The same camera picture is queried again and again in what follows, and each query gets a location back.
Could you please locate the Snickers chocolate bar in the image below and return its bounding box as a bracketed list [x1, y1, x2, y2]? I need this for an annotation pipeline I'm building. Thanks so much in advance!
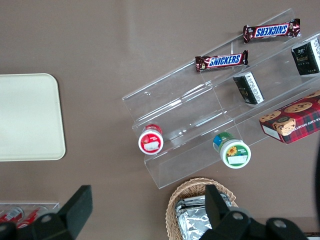
[242, 17, 302, 45]
[194, 49, 250, 74]

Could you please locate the red-lidded yogurt cup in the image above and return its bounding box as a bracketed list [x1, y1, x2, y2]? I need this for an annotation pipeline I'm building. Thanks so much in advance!
[137, 123, 165, 156]

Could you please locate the red cola bottle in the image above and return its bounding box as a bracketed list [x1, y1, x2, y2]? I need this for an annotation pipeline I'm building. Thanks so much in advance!
[15, 205, 49, 230]
[0, 205, 25, 224]

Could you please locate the light tan wicker basket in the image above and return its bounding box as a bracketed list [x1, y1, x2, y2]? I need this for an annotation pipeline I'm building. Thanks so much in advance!
[165, 177, 240, 240]

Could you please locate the clear acrylic bottle rack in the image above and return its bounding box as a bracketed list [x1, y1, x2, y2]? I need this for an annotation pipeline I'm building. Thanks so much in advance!
[0, 201, 61, 227]

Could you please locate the small black carton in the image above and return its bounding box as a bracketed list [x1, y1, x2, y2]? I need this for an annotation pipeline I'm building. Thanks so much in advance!
[290, 37, 320, 77]
[232, 70, 266, 106]

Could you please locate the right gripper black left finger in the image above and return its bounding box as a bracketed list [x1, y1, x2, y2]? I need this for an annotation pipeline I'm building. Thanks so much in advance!
[31, 184, 94, 240]

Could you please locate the clear acrylic tiered shelf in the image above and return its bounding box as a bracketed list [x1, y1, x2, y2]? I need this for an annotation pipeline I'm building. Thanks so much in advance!
[121, 7, 320, 189]

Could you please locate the green-lidded yogurt cup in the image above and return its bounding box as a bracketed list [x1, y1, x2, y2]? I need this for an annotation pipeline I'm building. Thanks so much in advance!
[212, 131, 252, 170]

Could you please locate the silver foil pack stack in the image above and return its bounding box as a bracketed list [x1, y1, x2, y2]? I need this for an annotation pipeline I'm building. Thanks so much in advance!
[174, 194, 239, 240]

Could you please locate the red tartan cookie box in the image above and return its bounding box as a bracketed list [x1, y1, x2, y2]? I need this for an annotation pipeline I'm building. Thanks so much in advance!
[258, 90, 320, 146]

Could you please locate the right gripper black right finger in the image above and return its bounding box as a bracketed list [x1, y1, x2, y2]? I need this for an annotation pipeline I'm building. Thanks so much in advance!
[202, 184, 252, 240]

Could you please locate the beige plastic tray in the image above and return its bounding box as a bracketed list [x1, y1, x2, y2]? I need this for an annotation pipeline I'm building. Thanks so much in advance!
[0, 72, 67, 162]

